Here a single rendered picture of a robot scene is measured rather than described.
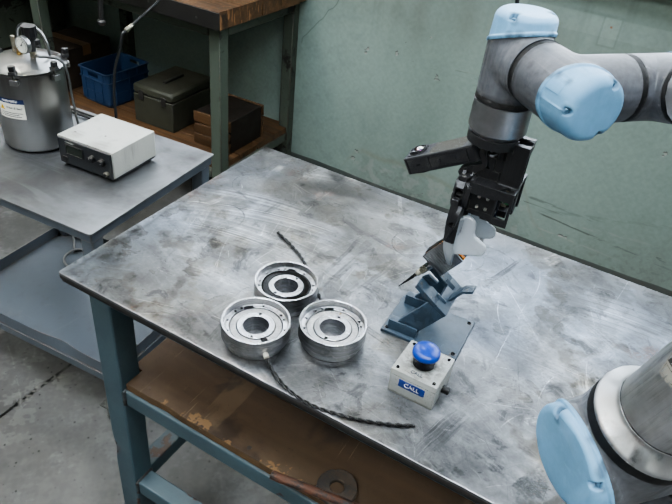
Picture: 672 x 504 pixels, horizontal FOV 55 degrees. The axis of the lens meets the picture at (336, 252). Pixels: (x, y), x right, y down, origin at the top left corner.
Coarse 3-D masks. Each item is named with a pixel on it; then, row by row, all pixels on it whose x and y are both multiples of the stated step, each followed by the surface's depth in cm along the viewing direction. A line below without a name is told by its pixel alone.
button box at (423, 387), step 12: (408, 348) 94; (408, 360) 92; (444, 360) 93; (396, 372) 91; (408, 372) 90; (420, 372) 90; (432, 372) 91; (444, 372) 91; (396, 384) 92; (408, 384) 90; (420, 384) 89; (432, 384) 89; (444, 384) 93; (408, 396) 92; (420, 396) 90; (432, 396) 89
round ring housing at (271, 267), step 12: (276, 264) 109; (288, 264) 109; (300, 264) 109; (264, 276) 107; (276, 276) 107; (288, 276) 108; (312, 276) 108; (276, 288) 107; (288, 288) 108; (300, 288) 105; (312, 288) 106; (276, 300) 101; (288, 300) 101; (300, 300) 101; (312, 300) 104; (300, 312) 104
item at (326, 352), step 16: (320, 304) 102; (336, 304) 102; (304, 320) 99; (320, 320) 99; (336, 320) 100; (304, 336) 95; (320, 336) 97; (336, 336) 97; (320, 352) 95; (336, 352) 94; (352, 352) 96
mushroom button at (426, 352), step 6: (420, 342) 91; (426, 342) 91; (414, 348) 90; (420, 348) 90; (426, 348) 90; (432, 348) 90; (438, 348) 91; (414, 354) 90; (420, 354) 89; (426, 354) 89; (432, 354) 89; (438, 354) 90; (420, 360) 89; (426, 360) 89; (432, 360) 89; (438, 360) 90
